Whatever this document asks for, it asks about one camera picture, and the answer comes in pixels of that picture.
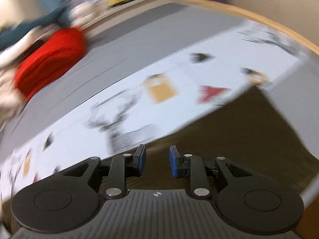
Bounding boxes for olive corduroy pants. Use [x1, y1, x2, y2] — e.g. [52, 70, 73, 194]
[2, 85, 319, 239]

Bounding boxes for cream folded blanket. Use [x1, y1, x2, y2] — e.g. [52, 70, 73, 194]
[0, 64, 26, 131]

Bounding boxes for grey white printed bedsheet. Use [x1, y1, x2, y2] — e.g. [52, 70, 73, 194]
[0, 2, 319, 229]

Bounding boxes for red folded blanket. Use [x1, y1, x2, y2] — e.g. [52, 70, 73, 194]
[14, 28, 87, 102]

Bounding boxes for white folded quilt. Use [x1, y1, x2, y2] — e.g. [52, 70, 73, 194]
[1, 24, 61, 69]

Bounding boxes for teal shark plush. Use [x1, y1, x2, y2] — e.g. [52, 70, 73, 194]
[1, 5, 70, 51]

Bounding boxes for white round plush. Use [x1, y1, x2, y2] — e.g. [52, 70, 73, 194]
[69, 2, 96, 27]

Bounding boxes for wooden bed frame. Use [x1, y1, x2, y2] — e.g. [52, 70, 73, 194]
[173, 0, 318, 55]

